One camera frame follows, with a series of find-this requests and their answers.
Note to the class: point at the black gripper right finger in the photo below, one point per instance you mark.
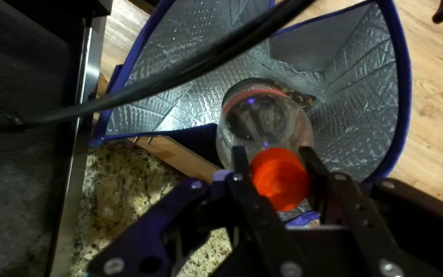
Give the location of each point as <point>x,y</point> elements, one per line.
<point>353,220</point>

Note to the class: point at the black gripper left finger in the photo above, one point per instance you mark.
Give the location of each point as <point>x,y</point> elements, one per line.
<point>216,231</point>

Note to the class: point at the Coca-Cola plastic bottle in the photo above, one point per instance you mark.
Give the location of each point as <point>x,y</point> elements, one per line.
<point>280,178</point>

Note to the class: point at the black stainless microwave oven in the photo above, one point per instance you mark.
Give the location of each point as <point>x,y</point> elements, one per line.
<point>22,77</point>

